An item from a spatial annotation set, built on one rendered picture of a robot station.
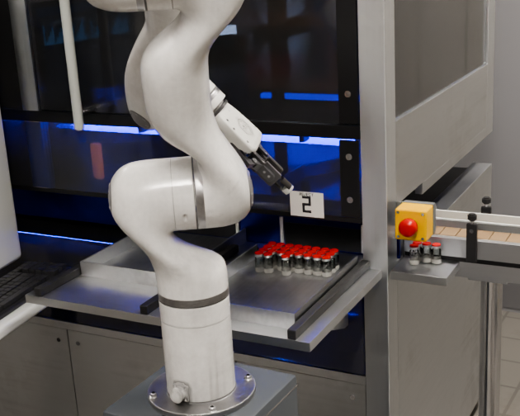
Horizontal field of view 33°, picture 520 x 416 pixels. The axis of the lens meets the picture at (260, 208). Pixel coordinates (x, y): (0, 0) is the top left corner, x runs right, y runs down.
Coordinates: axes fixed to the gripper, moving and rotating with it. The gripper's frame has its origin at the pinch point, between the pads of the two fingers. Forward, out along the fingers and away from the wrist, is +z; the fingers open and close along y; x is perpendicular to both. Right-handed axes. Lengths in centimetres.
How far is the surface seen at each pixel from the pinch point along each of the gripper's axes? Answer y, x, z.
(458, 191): 86, -3, 59
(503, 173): 197, 5, 106
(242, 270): 22.6, 31.4, 18.0
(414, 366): 37, 25, 71
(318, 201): 30.2, 9.0, 19.1
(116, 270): 16, 50, -3
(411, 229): 19.5, -5.8, 34.1
